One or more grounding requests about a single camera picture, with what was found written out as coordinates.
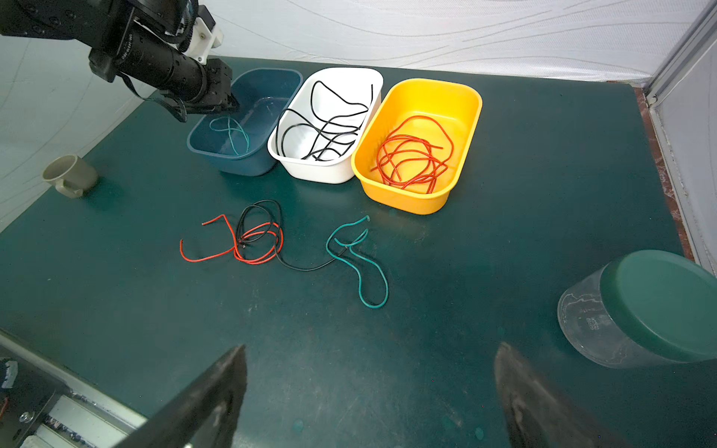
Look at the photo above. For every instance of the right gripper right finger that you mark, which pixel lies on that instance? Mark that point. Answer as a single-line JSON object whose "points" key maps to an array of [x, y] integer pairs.
{"points": [[538, 413]]}

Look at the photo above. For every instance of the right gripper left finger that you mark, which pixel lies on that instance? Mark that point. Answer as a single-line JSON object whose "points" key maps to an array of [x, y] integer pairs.
{"points": [[205, 413]]}

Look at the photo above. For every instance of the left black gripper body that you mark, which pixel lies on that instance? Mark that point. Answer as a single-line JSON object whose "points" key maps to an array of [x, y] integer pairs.
{"points": [[187, 86]]}

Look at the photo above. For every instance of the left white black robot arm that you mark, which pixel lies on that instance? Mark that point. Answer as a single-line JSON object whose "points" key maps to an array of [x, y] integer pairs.
{"points": [[100, 25]]}

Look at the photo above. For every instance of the blue plastic bin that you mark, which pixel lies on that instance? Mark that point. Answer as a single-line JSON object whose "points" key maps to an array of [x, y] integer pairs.
{"points": [[236, 143]]}

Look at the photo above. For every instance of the clear plastic lid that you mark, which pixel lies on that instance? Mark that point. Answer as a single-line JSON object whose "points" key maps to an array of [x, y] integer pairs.
{"points": [[589, 328]]}

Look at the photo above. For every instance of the white plastic bin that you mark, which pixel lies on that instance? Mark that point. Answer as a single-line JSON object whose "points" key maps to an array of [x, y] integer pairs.
{"points": [[321, 127]]}

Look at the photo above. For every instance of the beige mug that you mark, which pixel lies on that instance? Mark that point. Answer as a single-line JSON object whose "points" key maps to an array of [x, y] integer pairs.
{"points": [[71, 176]]}

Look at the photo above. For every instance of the green round lid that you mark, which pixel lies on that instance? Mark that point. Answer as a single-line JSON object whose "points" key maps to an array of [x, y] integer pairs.
{"points": [[664, 303]]}

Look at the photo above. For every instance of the yellow plastic bin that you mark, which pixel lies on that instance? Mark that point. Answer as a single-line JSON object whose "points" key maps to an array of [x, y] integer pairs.
{"points": [[413, 151]]}

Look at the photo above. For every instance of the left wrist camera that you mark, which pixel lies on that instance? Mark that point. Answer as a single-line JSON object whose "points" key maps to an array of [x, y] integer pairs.
{"points": [[206, 35]]}

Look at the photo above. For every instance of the aluminium front rail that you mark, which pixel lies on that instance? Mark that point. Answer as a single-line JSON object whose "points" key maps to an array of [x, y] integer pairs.
{"points": [[84, 416]]}

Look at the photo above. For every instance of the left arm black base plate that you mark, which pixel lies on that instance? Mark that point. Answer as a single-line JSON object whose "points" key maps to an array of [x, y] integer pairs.
{"points": [[27, 396]]}

